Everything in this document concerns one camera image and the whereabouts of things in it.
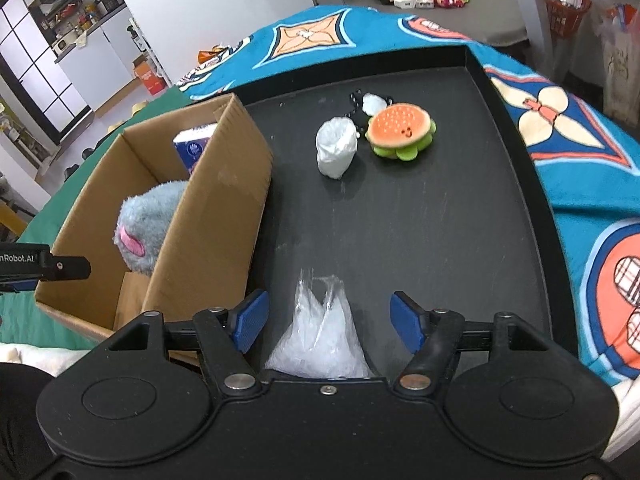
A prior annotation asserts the large black tray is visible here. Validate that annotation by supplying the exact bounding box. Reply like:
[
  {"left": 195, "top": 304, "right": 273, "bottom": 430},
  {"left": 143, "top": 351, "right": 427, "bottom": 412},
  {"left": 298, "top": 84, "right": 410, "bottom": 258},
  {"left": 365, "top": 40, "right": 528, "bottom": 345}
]
[{"left": 236, "top": 44, "right": 577, "bottom": 378}]

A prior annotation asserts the orange cardboard box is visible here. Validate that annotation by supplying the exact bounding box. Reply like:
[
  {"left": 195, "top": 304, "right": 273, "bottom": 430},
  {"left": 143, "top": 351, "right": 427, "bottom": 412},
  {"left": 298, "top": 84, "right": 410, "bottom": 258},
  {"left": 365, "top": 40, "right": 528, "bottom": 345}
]
[{"left": 132, "top": 54, "right": 167, "bottom": 96}]

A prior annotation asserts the black stitched fabric toy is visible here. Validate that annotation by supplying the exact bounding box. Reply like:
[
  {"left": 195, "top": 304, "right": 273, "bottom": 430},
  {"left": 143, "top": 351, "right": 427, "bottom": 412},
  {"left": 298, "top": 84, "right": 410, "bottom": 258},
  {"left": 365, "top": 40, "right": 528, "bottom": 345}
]
[{"left": 346, "top": 89, "right": 394, "bottom": 131}]

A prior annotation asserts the black-framed glass door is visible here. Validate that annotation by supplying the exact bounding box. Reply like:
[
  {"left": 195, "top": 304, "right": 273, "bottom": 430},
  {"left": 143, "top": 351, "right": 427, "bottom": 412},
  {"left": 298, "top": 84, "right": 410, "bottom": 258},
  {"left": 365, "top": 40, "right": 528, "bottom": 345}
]
[{"left": 1, "top": 0, "right": 90, "bottom": 144}]

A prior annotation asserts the orange gift bag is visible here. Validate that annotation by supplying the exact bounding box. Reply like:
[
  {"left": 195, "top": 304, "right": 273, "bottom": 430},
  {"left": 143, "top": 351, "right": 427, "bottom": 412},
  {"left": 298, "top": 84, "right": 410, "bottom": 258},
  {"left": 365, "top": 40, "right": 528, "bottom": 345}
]
[{"left": 198, "top": 44, "right": 229, "bottom": 64}]

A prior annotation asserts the red basket under desk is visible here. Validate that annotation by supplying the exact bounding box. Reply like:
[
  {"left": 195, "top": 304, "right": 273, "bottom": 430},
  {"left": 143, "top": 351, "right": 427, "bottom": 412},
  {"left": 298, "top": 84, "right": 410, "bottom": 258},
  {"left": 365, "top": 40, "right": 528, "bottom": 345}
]
[{"left": 544, "top": 0, "right": 592, "bottom": 39}]

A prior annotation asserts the grey fluffy plush toy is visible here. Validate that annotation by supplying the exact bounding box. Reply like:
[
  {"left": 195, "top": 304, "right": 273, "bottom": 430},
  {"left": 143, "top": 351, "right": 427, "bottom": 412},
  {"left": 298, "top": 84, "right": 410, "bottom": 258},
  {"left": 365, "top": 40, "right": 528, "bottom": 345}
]
[{"left": 113, "top": 181, "right": 188, "bottom": 276}]

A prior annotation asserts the blue tissue pack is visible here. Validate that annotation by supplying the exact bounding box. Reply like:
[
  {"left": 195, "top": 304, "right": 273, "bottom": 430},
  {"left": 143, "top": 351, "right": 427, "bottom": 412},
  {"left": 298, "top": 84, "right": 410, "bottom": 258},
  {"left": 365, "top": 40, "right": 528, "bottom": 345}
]
[{"left": 172, "top": 122, "right": 217, "bottom": 174}]

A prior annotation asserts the clear plastic bag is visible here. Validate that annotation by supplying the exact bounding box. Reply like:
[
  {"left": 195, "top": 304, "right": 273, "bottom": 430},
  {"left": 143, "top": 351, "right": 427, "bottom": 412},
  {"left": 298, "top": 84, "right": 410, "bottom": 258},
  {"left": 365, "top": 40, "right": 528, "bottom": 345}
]
[{"left": 265, "top": 271, "right": 373, "bottom": 380}]

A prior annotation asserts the white kitchen cabinet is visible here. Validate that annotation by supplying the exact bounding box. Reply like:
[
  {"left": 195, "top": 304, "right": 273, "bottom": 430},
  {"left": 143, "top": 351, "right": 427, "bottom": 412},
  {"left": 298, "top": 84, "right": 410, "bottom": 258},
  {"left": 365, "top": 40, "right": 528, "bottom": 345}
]
[{"left": 56, "top": 6, "right": 142, "bottom": 112}]

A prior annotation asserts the blue patterned blanket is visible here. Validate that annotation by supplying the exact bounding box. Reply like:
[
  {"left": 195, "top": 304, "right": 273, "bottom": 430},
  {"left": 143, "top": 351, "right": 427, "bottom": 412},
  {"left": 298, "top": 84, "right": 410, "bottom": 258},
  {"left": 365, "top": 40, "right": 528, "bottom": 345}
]
[{"left": 178, "top": 6, "right": 639, "bottom": 385}]

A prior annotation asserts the orange hamburger plush toy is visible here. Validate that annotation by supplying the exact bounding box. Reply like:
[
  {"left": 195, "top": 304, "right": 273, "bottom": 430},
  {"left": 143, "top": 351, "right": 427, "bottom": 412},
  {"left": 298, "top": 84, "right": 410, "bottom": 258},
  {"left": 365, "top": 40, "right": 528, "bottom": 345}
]
[{"left": 364, "top": 103, "right": 437, "bottom": 162}]

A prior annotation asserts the brown cardboard box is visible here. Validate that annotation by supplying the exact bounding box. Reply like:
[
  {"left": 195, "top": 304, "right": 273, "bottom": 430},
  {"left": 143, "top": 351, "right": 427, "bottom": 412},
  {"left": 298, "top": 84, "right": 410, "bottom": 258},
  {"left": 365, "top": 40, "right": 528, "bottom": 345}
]
[{"left": 35, "top": 94, "right": 272, "bottom": 340}]

